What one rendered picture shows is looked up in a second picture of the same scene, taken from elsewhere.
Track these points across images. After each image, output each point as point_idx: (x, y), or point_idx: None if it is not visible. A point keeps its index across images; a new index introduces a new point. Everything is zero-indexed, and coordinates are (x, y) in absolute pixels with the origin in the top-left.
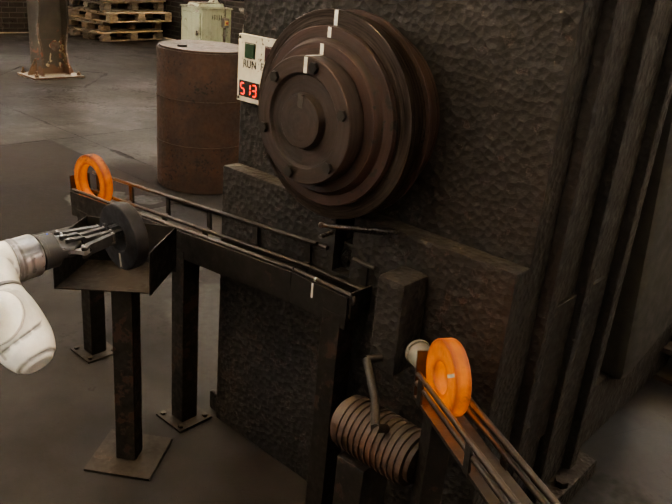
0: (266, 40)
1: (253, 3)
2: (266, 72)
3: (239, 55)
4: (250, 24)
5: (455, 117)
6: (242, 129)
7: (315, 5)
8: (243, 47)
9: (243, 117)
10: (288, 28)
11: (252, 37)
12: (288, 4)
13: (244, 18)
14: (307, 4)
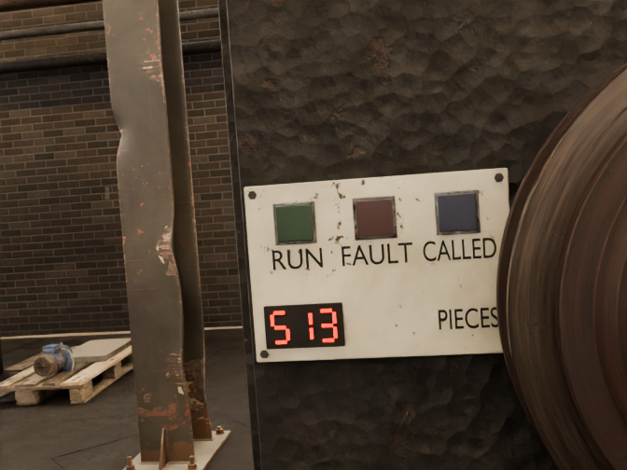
0: (354, 184)
1: (272, 106)
2: (536, 236)
3: (253, 244)
4: (268, 160)
5: None
6: (273, 438)
7: (500, 67)
8: (266, 220)
9: (273, 406)
10: (620, 85)
11: (298, 186)
12: (402, 84)
13: (243, 150)
14: (471, 70)
